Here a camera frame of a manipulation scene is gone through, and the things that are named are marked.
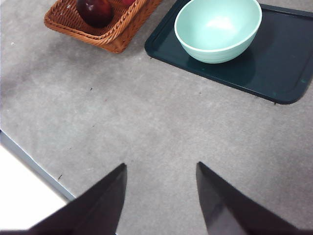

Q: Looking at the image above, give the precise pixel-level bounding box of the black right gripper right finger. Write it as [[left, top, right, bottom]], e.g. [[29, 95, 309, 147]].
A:
[[196, 161, 313, 235]]

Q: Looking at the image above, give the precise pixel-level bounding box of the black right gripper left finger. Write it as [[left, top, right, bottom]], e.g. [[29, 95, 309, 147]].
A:
[[0, 163, 128, 235]]

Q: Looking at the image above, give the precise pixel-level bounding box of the teal ribbed bowl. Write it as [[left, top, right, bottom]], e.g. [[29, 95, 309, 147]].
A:
[[174, 0, 263, 64]]

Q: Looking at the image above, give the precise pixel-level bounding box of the dark red plum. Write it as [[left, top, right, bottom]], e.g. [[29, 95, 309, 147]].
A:
[[77, 0, 114, 29]]

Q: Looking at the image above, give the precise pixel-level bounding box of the black rectangular tray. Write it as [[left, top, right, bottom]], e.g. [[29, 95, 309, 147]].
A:
[[144, 0, 313, 105]]

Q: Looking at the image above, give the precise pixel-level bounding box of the brown wicker basket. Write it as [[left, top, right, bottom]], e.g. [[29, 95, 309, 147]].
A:
[[44, 0, 163, 54]]

